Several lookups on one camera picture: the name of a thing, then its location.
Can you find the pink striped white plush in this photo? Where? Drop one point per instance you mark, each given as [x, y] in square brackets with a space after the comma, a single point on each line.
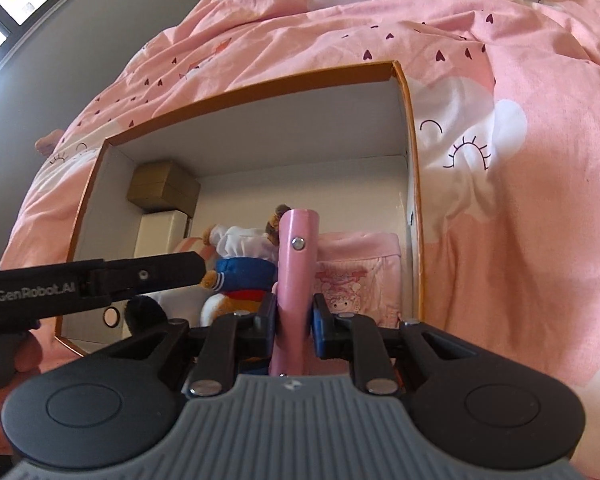
[192, 246]

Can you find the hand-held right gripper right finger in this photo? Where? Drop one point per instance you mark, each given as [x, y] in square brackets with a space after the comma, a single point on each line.
[322, 330]

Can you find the bear plush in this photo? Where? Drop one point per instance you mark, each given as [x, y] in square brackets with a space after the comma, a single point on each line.
[240, 242]

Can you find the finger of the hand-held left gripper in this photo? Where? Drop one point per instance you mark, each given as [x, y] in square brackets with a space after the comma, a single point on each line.
[155, 270]

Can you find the person's left hand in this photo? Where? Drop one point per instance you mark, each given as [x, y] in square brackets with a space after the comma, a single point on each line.
[30, 355]

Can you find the long white box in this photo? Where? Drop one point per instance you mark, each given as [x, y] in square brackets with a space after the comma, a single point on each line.
[160, 232]

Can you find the pink snap-button case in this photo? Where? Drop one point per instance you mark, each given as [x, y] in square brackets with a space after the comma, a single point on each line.
[295, 270]

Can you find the white plush with black ear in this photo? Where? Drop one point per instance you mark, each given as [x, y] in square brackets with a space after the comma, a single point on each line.
[142, 312]

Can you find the orange cardboard box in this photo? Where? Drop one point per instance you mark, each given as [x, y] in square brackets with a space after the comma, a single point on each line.
[280, 135]

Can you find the small brown cardboard box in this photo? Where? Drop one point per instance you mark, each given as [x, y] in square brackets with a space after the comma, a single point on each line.
[162, 187]

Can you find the pink printed blanket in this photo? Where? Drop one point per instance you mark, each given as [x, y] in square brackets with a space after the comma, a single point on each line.
[530, 210]

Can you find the pilot plush with blue cap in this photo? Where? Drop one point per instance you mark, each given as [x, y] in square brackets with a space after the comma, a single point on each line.
[235, 275]

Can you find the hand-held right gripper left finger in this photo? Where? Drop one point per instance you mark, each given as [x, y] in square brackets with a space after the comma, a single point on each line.
[269, 320]

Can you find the pink printed tissue pack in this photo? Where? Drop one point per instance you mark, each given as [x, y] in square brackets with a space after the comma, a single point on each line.
[360, 270]

